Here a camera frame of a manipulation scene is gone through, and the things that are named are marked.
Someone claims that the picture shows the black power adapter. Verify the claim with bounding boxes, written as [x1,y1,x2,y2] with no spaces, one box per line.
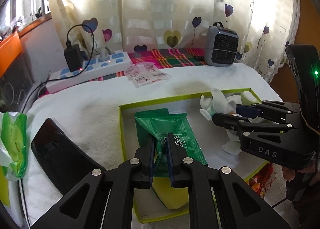
[64,44,83,72]

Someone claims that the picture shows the grey portable heater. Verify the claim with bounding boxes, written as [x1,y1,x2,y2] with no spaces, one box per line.
[204,22,239,67]

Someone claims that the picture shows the green tissue pack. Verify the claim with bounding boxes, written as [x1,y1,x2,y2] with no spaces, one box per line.
[1,112,28,181]

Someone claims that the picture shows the black smartphone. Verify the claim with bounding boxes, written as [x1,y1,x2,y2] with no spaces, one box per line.
[30,118,106,195]

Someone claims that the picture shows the orange storage box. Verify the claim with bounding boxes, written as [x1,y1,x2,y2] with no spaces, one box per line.
[0,32,23,76]

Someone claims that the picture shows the white power strip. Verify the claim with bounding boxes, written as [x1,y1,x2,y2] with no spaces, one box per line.
[46,52,132,94]

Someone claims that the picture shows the heart-patterned curtain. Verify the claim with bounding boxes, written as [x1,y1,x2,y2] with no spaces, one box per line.
[48,0,300,82]

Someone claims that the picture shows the white towel table cover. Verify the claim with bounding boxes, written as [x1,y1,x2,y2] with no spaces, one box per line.
[23,63,282,224]

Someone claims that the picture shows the plaid cloth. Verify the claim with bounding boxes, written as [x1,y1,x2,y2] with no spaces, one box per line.
[37,48,207,98]

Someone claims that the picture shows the green floral towel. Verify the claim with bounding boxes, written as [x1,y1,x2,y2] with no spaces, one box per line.
[240,91,261,106]

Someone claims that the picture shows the plain yellow sponge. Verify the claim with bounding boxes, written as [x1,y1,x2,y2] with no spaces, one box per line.
[152,177,189,210]

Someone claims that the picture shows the lime green box lid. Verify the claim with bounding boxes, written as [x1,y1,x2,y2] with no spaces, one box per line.
[0,168,10,207]

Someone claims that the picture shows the green wipes packet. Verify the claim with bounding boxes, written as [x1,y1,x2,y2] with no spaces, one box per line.
[134,108,208,178]

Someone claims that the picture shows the black cable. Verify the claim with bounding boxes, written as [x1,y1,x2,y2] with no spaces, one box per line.
[22,24,97,115]

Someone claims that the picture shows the person's right hand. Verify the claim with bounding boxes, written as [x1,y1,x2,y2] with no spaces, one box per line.
[281,163,319,183]

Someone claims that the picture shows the small sachet packets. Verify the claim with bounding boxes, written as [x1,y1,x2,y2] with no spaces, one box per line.
[124,62,172,88]

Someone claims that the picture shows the lime green cardboard box tray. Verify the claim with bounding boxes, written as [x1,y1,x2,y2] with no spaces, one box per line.
[119,93,268,224]

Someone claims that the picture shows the red tassel mask ornament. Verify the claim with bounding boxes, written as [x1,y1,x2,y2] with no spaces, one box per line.
[246,163,277,199]

